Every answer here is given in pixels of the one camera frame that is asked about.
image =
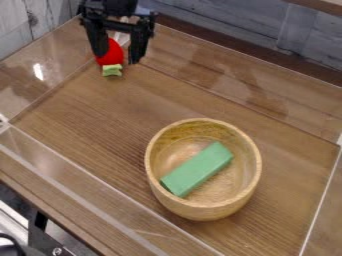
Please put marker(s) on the red plush strawberry toy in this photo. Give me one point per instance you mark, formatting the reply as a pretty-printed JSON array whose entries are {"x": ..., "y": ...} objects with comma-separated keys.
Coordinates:
[{"x": 111, "y": 61}]

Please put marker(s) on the light wooden bowl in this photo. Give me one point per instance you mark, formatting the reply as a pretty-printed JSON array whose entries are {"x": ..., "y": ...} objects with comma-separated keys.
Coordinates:
[{"x": 230, "y": 188}]

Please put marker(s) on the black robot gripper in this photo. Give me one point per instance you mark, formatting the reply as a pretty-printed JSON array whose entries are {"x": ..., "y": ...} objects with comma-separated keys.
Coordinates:
[{"x": 122, "y": 16}]

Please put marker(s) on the black table leg bracket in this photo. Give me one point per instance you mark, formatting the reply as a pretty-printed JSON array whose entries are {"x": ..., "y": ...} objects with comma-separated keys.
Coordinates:
[{"x": 40, "y": 240}]

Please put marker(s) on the green rectangular block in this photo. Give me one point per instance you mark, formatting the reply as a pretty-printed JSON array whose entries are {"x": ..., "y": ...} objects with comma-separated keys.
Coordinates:
[{"x": 194, "y": 172}]

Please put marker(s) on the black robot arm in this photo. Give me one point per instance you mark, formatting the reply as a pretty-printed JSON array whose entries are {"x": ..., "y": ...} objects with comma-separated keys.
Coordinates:
[{"x": 122, "y": 16}]

